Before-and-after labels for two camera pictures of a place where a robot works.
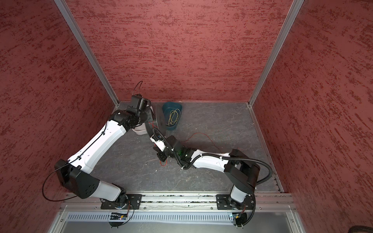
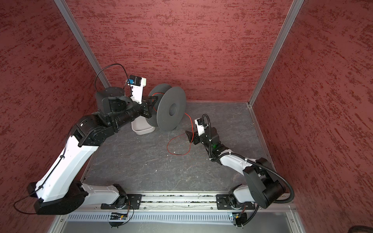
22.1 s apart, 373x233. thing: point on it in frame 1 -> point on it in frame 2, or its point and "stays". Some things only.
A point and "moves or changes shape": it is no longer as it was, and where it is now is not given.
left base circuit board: x=115 y=216 stays
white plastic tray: x=141 y=129 stays
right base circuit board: x=239 y=219 stays
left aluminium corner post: x=76 y=31 stays
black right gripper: x=161 y=154 -> x=196 y=137
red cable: x=186 y=141 -> x=174 y=137
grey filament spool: x=157 y=118 moves or changes shape
